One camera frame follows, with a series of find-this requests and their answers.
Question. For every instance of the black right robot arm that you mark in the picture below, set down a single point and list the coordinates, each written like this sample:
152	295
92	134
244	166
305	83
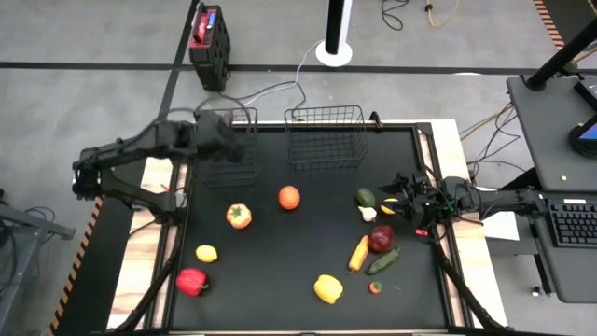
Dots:
494	200

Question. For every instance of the red black power station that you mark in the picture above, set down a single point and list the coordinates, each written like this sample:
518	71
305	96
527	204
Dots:
210	51

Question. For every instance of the orange carrot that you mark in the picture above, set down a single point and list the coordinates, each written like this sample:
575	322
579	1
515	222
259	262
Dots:
358	253

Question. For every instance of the green cucumber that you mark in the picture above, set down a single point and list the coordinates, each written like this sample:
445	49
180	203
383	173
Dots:
382	261

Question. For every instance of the grey metal cart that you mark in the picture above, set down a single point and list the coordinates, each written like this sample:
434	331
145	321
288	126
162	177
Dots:
37	223

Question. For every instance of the orange tomato with green stem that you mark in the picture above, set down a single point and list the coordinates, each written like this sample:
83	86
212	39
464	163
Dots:
239	216

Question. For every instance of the small red tag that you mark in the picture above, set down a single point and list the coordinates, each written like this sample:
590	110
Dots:
421	232

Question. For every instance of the round orange fruit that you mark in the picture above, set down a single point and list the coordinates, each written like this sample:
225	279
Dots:
289	197

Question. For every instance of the black keyboard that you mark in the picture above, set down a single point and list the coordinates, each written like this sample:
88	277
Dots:
573	224

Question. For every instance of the grey computer cart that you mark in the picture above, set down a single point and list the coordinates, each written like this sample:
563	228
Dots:
541	140

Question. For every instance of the dark red apple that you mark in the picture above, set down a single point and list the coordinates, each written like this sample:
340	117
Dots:
381	239

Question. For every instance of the small red tomato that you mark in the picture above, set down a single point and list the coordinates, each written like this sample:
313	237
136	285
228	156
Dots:
375	287

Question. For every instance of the black hazard-striped floor mat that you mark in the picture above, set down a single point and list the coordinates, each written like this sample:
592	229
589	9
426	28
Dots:
569	14
93	280

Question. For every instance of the white garlic bulb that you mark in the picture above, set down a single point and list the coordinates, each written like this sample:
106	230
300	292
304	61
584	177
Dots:
367	214

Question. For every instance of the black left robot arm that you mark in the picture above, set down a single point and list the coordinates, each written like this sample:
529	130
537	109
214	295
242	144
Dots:
123	148

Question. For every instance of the black white floor post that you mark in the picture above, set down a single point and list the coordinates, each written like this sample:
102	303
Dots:
334	32

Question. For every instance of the green avocado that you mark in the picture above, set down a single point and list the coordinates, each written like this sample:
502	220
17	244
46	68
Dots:
366	197

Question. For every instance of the black monitor pole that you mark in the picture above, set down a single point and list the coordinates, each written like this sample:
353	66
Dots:
559	58

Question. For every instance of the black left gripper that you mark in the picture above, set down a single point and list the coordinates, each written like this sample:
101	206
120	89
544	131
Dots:
217	137

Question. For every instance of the red bell pepper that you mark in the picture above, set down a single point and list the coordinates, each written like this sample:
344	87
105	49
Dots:
190	281

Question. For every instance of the yellow bell pepper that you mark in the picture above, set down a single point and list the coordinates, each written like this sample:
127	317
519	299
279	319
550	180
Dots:
328	289

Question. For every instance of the black monitor with blue screen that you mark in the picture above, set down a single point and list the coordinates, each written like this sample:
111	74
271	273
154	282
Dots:
585	140

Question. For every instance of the black clamp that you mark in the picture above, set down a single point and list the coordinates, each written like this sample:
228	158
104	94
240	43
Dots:
374	119

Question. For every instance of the black table mat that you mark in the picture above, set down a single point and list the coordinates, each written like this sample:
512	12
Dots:
280	252

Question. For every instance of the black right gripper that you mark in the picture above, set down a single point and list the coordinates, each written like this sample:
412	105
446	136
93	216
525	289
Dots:
424	198

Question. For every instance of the white paper sheet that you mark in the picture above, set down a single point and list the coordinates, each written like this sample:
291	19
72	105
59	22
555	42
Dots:
501	226

